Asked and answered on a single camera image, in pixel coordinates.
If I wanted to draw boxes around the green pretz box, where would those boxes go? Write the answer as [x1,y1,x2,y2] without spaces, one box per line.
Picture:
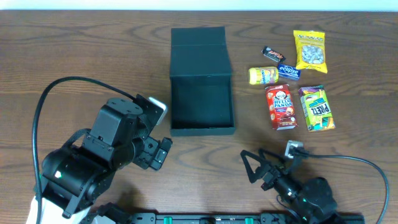
[298,85,335,132]

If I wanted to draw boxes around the yellow candy jar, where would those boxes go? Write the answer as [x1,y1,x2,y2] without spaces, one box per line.
[248,67,279,85]

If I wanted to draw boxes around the black gift box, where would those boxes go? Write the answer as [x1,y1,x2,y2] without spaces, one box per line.
[170,27,236,136]

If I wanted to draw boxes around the yellow snack bag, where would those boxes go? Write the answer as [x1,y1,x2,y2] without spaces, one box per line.
[294,30,328,73]

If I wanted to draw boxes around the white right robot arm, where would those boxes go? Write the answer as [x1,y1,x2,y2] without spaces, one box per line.
[240,149,345,223]

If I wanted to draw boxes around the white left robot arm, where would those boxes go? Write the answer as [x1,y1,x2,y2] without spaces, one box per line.
[27,95,172,223]

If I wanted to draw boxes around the blue eclipse mint tin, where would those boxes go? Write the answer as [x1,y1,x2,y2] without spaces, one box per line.
[277,63,301,80]

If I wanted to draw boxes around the black chocolate bar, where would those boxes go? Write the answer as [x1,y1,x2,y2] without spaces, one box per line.
[261,46,285,63]

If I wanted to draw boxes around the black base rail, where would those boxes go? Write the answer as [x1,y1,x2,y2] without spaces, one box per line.
[124,212,364,224]

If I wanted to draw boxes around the red hello panda box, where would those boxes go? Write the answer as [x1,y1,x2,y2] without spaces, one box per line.
[265,84,298,130]

